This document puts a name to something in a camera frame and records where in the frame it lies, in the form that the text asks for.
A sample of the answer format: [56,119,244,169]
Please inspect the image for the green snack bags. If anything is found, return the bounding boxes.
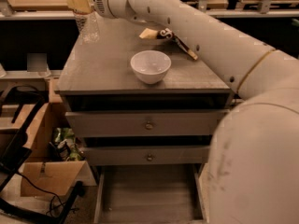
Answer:
[50,127,83,161]

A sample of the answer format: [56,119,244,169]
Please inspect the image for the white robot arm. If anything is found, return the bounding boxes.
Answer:
[66,0,299,224]

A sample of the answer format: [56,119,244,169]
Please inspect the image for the grey open bottom drawer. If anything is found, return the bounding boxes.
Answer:
[93,164,206,224]

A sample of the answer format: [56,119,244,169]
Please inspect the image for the grey top drawer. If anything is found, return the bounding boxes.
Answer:
[65,111,225,138]

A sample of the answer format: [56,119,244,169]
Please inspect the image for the grey drawer cabinet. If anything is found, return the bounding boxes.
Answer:
[56,18,233,166]

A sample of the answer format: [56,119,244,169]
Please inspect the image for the white ceramic bowl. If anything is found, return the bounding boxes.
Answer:
[130,50,172,85]

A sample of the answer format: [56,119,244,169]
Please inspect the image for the grey middle drawer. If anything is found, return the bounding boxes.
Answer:
[83,146,209,166]

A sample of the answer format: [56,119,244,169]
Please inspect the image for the brown yellow chip bag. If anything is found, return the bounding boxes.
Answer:
[139,28,198,61]

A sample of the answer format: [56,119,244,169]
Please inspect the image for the clear plastic water bottle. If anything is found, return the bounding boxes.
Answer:
[74,12,100,43]

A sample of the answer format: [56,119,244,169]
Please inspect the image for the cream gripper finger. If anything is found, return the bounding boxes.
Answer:
[66,0,93,14]

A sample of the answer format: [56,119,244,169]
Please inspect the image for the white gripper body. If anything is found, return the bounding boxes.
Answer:
[93,0,127,19]

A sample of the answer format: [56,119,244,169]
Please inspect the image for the open cardboard box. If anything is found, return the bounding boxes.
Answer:
[0,78,97,198]

